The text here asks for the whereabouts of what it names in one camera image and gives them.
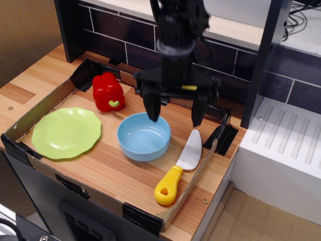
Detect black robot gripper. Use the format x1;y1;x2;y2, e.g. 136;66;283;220
133;41;221;127

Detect light blue plastic bowl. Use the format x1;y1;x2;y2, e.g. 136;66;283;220
117;112;171;162

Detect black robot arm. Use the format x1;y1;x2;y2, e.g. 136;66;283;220
133;1;221;127

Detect light green plastic plate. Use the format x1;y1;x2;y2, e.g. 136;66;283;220
32;107;102;160

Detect yellow toy bell pepper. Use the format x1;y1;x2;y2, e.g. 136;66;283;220
181;85;198;91

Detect red toy bell pepper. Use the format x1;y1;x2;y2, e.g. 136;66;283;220
92;72;125;112

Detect cardboard tray border with tape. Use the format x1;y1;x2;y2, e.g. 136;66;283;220
1;57;244;240

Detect white toy sink drainboard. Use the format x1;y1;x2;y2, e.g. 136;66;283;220
232;98;320;224

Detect black toy oven front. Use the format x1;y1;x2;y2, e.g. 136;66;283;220
4;154;159;240

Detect toy knife yellow handle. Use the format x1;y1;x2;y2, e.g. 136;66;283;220
154;130;202;205

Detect dark grey vertical post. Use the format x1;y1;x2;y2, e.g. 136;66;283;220
241;0;292;129

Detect dark left vertical post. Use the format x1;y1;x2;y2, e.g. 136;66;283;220
54;0;86;63

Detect black cables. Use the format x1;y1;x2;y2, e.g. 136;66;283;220
280;0;321;42

